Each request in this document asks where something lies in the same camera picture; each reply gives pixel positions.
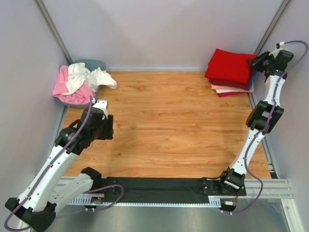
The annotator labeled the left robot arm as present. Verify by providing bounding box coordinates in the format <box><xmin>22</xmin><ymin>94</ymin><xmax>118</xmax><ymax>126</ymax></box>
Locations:
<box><xmin>4</xmin><ymin>103</ymin><xmax>113</xmax><ymax>232</ymax></box>

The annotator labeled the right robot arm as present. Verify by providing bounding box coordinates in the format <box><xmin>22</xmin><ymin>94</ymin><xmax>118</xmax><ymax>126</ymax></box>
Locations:
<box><xmin>217</xmin><ymin>49</ymin><xmax>294</xmax><ymax>195</ymax></box>

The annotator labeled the blue folded t-shirt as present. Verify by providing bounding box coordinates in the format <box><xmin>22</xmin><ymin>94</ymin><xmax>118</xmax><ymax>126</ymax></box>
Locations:
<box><xmin>249</xmin><ymin>71</ymin><xmax>258</xmax><ymax>92</ymax></box>

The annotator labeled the dark red folded t-shirt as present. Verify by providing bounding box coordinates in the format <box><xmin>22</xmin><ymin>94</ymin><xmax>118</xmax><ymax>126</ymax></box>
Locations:
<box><xmin>208</xmin><ymin>79</ymin><xmax>251</xmax><ymax>90</ymax></box>

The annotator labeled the light pink folded t-shirt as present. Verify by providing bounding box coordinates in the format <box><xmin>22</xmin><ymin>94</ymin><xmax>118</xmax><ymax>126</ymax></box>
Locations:
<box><xmin>211</xmin><ymin>84</ymin><xmax>250</xmax><ymax>93</ymax></box>

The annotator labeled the pink crumpled t-shirt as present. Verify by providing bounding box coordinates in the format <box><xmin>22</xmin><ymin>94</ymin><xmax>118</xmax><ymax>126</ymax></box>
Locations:
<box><xmin>52</xmin><ymin>65</ymin><xmax>95</xmax><ymax>105</ymax></box>

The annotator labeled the white folded t-shirt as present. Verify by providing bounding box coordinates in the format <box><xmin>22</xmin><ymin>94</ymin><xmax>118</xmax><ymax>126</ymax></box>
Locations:
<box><xmin>215</xmin><ymin>89</ymin><xmax>233</xmax><ymax>94</ymax></box>

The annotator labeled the magenta folded t-shirt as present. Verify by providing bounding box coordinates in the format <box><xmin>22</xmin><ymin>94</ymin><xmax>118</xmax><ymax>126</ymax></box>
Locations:
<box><xmin>218</xmin><ymin>92</ymin><xmax>247</xmax><ymax>98</ymax></box>

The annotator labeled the white crumpled t-shirt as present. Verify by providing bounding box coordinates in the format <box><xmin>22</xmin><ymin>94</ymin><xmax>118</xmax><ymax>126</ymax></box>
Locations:
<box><xmin>68</xmin><ymin>62</ymin><xmax>117</xmax><ymax>92</ymax></box>

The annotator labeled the grey laundry basket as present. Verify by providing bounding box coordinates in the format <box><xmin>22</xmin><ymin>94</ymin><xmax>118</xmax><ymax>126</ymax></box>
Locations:
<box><xmin>52</xmin><ymin>59</ymin><xmax>106</xmax><ymax>108</ymax></box>

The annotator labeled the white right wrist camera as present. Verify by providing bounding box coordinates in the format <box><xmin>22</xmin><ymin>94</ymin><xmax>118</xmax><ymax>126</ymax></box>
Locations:
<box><xmin>269</xmin><ymin>42</ymin><xmax>285</xmax><ymax>58</ymax></box>

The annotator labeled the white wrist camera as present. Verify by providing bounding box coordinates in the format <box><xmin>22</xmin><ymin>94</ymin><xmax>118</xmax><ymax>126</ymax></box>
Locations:
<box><xmin>92</xmin><ymin>100</ymin><xmax>108</xmax><ymax>119</ymax></box>
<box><xmin>269</xmin><ymin>42</ymin><xmax>285</xmax><ymax>58</ymax></box>

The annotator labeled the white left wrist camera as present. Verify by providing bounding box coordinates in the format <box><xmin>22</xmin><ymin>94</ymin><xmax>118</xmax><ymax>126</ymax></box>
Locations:
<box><xmin>92</xmin><ymin>100</ymin><xmax>108</xmax><ymax>119</ymax></box>

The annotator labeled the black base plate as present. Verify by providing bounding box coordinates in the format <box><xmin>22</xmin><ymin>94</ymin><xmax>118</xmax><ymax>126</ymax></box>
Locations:
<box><xmin>90</xmin><ymin>177</ymin><xmax>246</xmax><ymax>204</ymax></box>

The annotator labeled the perforated cable duct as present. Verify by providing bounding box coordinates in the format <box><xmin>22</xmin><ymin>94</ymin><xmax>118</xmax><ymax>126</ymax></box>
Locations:
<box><xmin>67</xmin><ymin>195</ymin><xmax>222</xmax><ymax>207</ymax></box>

